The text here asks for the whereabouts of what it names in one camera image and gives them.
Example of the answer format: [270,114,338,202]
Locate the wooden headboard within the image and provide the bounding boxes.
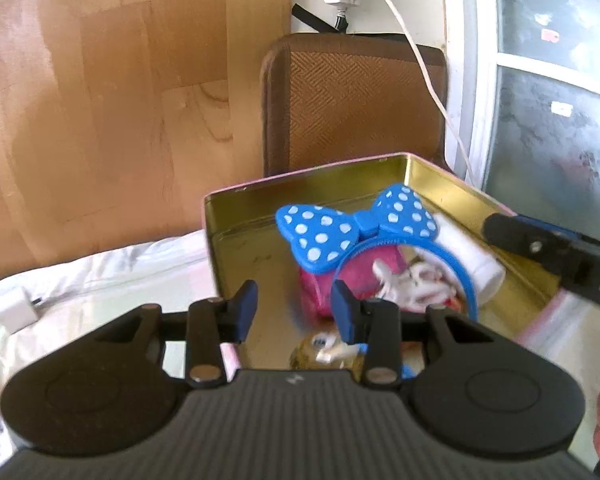
[0,0,293,286]

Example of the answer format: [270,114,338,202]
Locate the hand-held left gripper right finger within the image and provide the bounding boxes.
[330,280,498,388]

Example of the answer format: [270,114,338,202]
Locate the pink pouch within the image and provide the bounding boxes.
[300,247,411,317]

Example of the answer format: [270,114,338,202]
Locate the white tube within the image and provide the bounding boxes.
[435,220,507,303]

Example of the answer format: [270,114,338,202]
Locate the pale printed bed sheet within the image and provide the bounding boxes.
[0,230,600,480]

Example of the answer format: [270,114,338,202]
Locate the white cable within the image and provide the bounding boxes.
[362,0,476,186]

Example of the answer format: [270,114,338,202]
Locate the gold toy car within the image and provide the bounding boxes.
[290,330,368,370]

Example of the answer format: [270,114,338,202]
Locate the white charger adapter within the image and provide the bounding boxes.
[0,286,45,333]

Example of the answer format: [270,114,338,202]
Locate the white window frame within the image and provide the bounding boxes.
[440,0,600,256]

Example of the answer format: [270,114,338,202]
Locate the blue polka-dot bow headband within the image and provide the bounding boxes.
[275,185,481,321]

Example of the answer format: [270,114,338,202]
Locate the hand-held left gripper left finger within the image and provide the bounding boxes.
[94,280,259,390]

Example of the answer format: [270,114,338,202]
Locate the pink tin box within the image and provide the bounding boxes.
[202,152,566,376]

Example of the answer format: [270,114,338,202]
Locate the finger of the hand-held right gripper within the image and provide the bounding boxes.
[481,212,587,281]

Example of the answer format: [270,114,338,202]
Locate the black strap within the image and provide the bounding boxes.
[291,2,333,35]

